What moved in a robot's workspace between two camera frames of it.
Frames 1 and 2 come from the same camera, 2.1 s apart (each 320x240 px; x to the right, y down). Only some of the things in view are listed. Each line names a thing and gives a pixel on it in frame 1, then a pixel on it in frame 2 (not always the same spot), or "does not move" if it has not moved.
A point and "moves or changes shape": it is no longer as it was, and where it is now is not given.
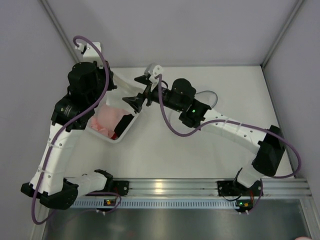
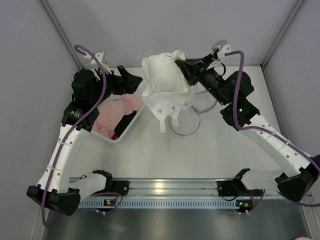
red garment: [114, 136] does not move
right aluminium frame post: [297, 6] does not move
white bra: [121, 86] moves or changes shape
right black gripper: [146, 94] -> [199, 71]
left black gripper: [105, 75] -> [119, 81]
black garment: [123, 124] does not move
